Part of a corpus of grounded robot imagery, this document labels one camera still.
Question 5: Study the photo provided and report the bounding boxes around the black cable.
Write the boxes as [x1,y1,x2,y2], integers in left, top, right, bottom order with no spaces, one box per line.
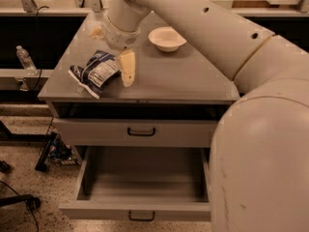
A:
[29,6,51,92]

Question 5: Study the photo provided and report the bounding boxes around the open grey lower drawer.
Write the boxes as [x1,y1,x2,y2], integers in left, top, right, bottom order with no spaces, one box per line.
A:
[60,147,211,221]

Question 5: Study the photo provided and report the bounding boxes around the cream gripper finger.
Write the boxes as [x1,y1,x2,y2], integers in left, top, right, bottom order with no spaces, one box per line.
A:
[116,49,136,87]

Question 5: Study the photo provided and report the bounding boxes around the clear plastic water bottle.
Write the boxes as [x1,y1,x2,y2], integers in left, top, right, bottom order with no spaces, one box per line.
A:
[16,45,38,76]

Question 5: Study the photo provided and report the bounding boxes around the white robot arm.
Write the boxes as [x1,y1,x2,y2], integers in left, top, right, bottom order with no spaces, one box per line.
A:
[125,0,309,232]

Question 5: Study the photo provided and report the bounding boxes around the black drawer handle upper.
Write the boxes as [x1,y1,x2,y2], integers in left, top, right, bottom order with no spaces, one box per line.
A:
[126,128,156,137]

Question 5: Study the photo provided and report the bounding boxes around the black drawer handle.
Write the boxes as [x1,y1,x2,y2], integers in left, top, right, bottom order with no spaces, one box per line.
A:
[126,128,156,137]
[127,211,155,222]

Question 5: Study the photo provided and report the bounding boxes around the grey drawer cabinet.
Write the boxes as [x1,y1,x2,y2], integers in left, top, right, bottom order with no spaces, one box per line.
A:
[38,11,241,166]

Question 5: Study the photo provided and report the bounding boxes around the white bowl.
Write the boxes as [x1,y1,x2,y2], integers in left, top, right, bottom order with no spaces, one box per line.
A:
[149,27,186,52]

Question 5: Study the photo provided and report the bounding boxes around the blue chip bag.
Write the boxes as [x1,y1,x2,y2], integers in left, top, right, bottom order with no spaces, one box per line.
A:
[69,50,121,99]

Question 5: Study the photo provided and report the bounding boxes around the black chair base leg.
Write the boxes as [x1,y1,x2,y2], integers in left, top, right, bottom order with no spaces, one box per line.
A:
[0,194,41,211]

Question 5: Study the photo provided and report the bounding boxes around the black drawer handle lower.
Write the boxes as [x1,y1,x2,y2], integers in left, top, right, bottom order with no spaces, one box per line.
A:
[127,211,155,222]

